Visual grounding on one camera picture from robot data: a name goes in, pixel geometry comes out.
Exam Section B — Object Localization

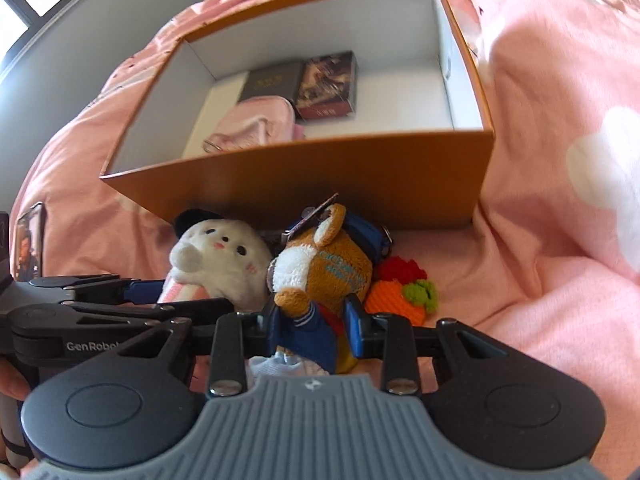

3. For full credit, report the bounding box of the left human hand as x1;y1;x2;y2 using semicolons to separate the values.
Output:
0;356;33;478

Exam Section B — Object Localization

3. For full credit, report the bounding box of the black box gold lettering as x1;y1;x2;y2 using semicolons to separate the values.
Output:
238;61;305;104

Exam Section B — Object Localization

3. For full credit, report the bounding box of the pink plush pouch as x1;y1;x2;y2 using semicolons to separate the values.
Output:
202;96;297;154

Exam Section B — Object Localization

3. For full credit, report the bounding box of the photo card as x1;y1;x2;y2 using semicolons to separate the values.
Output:
13;202;46;282

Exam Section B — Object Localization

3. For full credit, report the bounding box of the white small box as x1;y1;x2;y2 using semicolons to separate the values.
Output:
182;72;248;159

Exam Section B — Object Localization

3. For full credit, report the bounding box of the illustrated card box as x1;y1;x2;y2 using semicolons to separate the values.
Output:
295;51;358;122

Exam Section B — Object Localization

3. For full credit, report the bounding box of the pink rectangular case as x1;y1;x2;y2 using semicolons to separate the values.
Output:
293;125;304;141

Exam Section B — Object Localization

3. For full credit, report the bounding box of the brown plush bear toy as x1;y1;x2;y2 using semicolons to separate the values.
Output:
247;196;392;380

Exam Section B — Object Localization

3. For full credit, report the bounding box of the pink patterned duvet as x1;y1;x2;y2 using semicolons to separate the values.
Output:
11;0;639;479

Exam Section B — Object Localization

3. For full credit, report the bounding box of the white plush seal toy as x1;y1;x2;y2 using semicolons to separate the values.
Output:
158;209;272;312

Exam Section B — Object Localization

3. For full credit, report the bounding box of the orange cardboard box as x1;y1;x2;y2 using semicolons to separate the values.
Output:
101;0;495;230

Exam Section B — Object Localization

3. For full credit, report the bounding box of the orange crochet carrot toy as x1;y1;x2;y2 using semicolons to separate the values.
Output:
363;256;439;326

